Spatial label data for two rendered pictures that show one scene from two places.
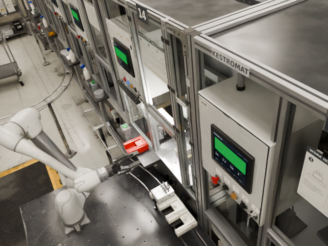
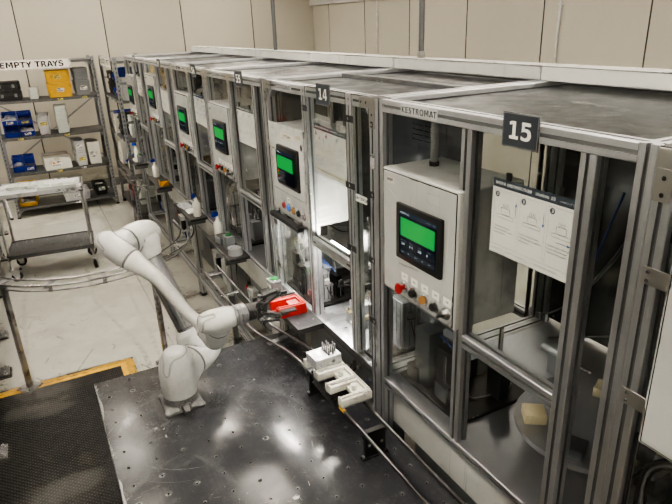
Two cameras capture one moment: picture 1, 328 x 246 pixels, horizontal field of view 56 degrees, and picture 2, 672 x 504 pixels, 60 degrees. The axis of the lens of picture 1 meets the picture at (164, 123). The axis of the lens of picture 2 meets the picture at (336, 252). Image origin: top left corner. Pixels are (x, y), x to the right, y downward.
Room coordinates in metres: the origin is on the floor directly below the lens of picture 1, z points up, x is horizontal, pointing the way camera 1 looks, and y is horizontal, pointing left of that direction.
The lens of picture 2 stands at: (-0.92, 0.12, 2.28)
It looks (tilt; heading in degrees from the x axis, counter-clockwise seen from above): 21 degrees down; 357
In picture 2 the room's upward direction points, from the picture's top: 2 degrees counter-clockwise
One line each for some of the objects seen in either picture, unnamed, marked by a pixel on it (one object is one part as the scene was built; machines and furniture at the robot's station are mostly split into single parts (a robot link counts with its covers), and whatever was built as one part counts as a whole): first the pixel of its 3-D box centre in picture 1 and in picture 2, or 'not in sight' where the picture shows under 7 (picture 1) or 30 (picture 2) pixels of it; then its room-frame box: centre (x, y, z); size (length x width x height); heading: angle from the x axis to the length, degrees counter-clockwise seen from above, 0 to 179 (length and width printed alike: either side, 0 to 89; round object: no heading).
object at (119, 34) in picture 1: (139, 54); (308, 169); (1.95, 0.09, 1.60); 0.42 x 0.29 x 0.46; 24
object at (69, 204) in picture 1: (68, 204); (178, 369); (1.38, 0.74, 0.85); 0.18 x 0.16 x 0.22; 157
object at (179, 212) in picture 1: (172, 210); (336, 382); (1.20, 0.03, 0.84); 0.36 x 0.14 x 0.10; 24
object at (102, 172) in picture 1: (102, 174); (240, 314); (1.34, 0.43, 1.12); 0.09 x 0.06 x 0.09; 24
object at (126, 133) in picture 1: (127, 131); (276, 288); (1.91, 0.30, 0.97); 0.08 x 0.08 x 0.12; 24
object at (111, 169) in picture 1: (113, 169); (256, 310); (1.37, 0.36, 1.12); 0.09 x 0.07 x 0.08; 114
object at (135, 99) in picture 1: (128, 90); (286, 218); (1.89, 0.22, 1.37); 0.36 x 0.04 x 0.04; 24
